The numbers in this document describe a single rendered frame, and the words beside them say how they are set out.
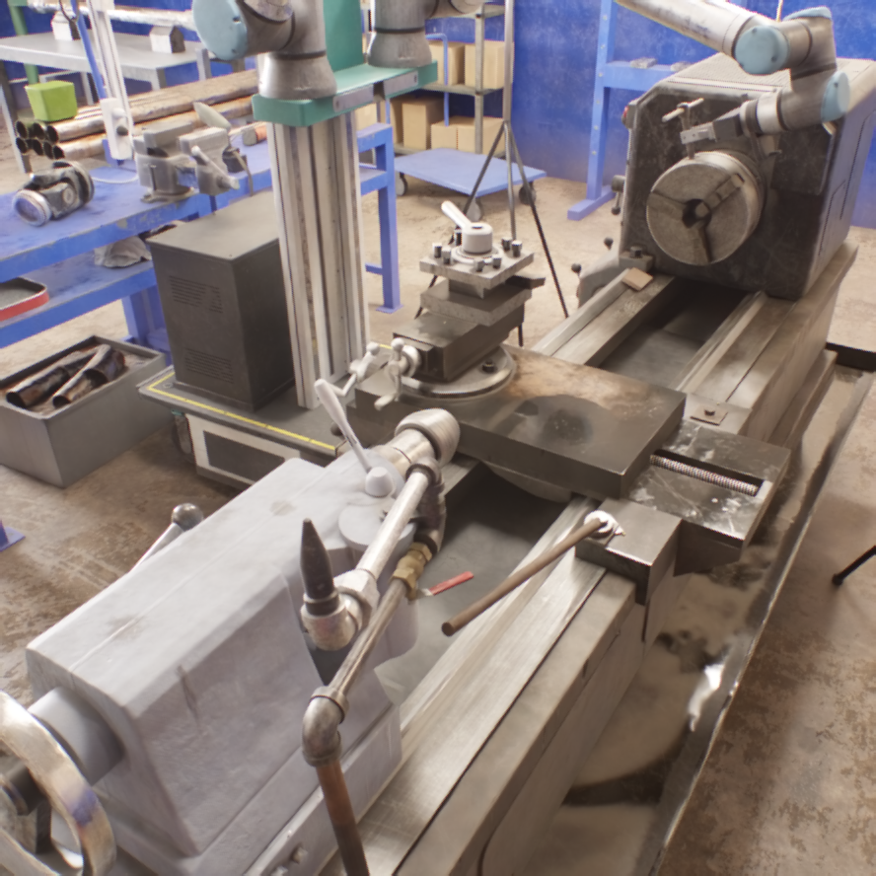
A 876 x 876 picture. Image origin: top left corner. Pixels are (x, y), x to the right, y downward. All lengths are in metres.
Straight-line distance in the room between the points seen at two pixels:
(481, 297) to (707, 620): 0.85
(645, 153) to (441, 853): 1.82
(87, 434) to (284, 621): 2.36
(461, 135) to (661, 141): 3.82
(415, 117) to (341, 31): 3.77
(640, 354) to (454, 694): 1.29
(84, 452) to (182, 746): 2.44
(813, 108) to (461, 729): 1.43
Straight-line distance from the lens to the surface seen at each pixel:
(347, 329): 2.96
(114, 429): 3.34
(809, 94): 2.04
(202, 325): 2.84
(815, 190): 2.28
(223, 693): 0.92
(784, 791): 2.29
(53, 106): 4.65
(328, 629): 0.70
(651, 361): 2.28
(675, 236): 2.23
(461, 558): 1.60
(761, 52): 1.92
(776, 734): 2.39
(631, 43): 5.99
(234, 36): 2.11
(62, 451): 3.22
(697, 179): 2.18
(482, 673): 1.26
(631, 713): 1.81
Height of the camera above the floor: 1.77
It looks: 31 degrees down
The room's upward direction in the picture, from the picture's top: straight up
